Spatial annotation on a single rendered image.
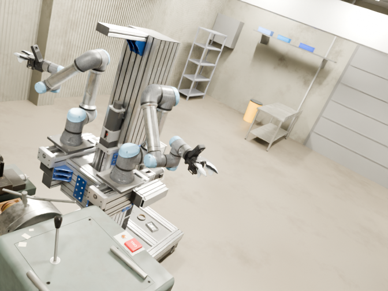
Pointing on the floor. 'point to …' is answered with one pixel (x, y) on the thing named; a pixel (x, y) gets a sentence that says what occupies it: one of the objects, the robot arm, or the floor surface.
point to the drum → (252, 110)
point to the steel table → (280, 112)
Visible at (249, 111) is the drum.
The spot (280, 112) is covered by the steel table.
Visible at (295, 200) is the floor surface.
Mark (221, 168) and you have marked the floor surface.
